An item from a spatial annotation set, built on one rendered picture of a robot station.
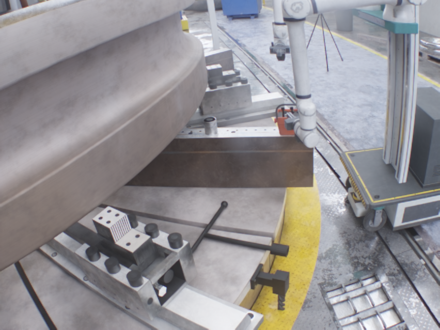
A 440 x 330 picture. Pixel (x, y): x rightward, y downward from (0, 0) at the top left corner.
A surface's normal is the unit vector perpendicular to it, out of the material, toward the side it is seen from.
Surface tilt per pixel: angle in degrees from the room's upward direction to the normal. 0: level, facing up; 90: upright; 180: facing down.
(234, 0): 90
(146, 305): 90
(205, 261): 0
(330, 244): 0
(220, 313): 0
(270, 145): 90
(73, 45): 90
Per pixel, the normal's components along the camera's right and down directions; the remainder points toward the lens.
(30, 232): 0.73, 0.26
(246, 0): -0.19, 0.51
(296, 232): -0.13, -0.86
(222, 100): 0.19, 0.47
